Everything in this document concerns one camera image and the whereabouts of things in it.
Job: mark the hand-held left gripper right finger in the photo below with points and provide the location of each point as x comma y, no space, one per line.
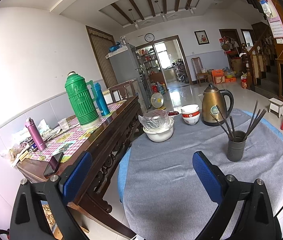
206,177

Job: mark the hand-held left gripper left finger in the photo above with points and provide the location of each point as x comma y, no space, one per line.
77,177

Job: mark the grey metal chopstick holder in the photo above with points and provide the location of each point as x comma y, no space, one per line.
236,150

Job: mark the bundle of dark chopsticks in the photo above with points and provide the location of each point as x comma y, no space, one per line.
232,127

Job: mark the black smartphone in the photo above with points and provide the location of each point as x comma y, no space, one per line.
54,164

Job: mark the pink checkered table mat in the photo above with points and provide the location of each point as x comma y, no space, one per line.
76,137

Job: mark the blue table cover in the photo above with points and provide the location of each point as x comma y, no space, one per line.
124,170

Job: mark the dark carved wooden sideboard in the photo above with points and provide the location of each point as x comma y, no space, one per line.
114,140

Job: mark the clear plastic cup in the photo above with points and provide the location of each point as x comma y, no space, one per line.
63,124

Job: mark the purple drink bottle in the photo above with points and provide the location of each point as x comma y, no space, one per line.
36,135

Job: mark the white tissue pack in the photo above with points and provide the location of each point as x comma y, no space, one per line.
44,127

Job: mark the golden electric kettle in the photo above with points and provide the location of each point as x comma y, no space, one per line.
212,105

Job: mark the clear plastic bag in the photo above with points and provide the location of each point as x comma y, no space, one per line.
156,120

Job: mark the green thermos flask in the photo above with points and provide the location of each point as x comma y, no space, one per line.
81,100

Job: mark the blue thermos flask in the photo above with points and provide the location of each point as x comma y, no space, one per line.
102,100

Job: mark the small round fan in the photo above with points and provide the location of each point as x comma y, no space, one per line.
157,100

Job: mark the dark wooden chair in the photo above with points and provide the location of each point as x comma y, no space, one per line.
121,91

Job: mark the blue water jug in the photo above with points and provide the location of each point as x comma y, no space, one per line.
160,88

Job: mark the white wooden stool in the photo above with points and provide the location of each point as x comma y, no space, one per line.
276,105

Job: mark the orange cardboard box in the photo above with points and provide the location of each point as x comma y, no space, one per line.
218,77

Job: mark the red canister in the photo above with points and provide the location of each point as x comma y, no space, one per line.
244,81

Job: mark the light wooden chair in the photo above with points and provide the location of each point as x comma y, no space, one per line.
197,70

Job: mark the grey refrigerator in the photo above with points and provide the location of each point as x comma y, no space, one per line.
124,67

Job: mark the wooden staircase railing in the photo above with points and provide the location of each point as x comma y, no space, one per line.
254,62

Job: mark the brown door curtain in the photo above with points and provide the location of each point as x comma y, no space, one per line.
101,55

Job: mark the glass shelf with bottles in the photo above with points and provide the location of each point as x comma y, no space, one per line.
149,65

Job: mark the blue plastic bags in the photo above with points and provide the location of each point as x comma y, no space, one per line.
114,48

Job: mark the framed flower picture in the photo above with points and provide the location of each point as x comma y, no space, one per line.
201,37

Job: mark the pendant ceiling lamp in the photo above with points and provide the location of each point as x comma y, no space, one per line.
162,16
134,22
191,8

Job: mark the round wall clock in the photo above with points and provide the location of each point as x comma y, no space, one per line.
149,37

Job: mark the pink wall calendar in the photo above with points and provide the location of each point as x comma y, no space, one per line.
277,22

